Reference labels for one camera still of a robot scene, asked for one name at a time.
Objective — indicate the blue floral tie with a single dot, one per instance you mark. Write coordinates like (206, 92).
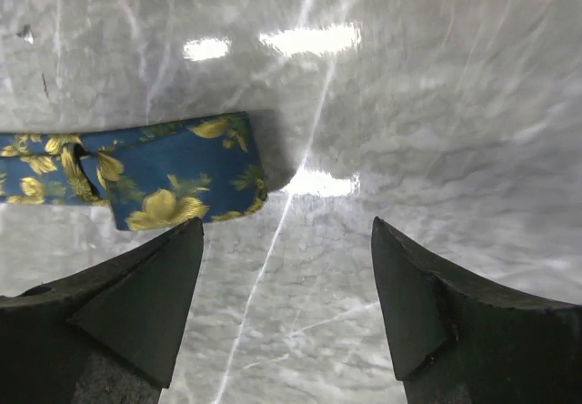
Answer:
(150, 177)

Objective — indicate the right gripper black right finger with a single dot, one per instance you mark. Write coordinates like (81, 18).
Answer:
(456, 337)

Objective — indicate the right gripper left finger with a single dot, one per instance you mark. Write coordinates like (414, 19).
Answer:
(108, 334)

